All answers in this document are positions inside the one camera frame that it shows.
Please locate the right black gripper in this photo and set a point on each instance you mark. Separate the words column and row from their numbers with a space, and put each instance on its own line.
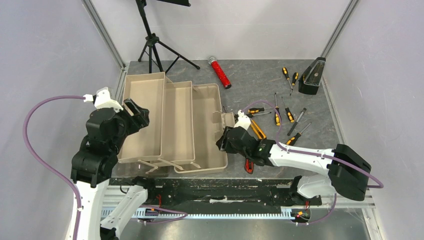
column 226, row 141

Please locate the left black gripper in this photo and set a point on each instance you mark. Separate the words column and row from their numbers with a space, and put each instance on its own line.
column 137, row 123

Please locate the red black utility knife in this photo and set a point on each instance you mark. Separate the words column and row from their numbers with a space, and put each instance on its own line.
column 249, row 166

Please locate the translucent brown plastic toolbox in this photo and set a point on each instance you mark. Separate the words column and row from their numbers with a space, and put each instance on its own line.
column 186, row 121

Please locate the orange black utility knife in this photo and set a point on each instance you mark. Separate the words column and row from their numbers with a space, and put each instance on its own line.
column 257, row 130

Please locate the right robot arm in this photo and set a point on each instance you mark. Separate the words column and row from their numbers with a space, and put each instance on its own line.
column 337, row 171

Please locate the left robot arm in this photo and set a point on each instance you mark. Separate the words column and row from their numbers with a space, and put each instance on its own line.
column 91, row 167

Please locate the black clear-lid tool case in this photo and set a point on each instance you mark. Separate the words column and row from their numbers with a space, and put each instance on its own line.
column 310, row 79

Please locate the yellow black screwdriver large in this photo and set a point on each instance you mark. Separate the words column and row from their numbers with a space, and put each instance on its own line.
column 256, row 110

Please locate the yellow black screwdriver small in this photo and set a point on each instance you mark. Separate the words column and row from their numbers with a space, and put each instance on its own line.
column 277, row 117

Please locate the yellow black screwdriver lower right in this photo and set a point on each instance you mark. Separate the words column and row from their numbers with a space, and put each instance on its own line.
column 293, row 139

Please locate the red glitter flashlight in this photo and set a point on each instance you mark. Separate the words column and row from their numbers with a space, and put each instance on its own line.
column 212, row 60

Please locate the yellow black screwdriver far left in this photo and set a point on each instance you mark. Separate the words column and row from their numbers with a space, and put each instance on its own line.
column 286, row 75

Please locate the yellow black screwdriver far right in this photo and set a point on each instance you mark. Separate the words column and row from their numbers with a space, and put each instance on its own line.
column 293, row 82

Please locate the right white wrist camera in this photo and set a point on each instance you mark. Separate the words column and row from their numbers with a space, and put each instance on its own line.
column 243, row 120

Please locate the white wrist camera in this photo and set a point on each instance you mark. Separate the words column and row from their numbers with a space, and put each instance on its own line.
column 243, row 120
column 102, row 99

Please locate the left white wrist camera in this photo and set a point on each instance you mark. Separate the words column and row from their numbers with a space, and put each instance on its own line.
column 102, row 99

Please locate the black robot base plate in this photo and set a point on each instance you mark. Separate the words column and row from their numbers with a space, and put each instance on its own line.
column 223, row 195

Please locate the black camera tripod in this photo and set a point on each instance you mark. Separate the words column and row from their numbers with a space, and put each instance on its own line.
column 151, row 40

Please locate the aluminium frame rail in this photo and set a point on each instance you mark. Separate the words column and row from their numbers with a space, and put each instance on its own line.
column 218, row 216

